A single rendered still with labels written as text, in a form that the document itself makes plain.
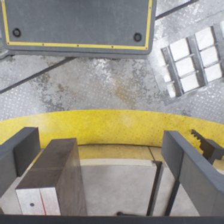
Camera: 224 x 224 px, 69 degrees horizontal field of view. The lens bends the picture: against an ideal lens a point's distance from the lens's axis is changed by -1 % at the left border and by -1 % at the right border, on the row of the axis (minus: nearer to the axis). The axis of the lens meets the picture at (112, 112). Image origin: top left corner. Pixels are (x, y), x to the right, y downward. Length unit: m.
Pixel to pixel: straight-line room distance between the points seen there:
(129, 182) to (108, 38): 0.82
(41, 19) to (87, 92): 0.52
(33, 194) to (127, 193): 0.64
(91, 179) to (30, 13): 0.91
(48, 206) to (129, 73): 0.87
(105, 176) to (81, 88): 0.60
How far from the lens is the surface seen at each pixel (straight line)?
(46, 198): 0.67
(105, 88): 1.15
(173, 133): 0.16
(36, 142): 0.17
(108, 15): 0.84
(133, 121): 1.22
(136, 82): 1.16
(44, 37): 0.87
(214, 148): 1.11
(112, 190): 1.12
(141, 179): 1.08
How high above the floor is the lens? 1.13
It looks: 73 degrees down
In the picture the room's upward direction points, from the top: 176 degrees clockwise
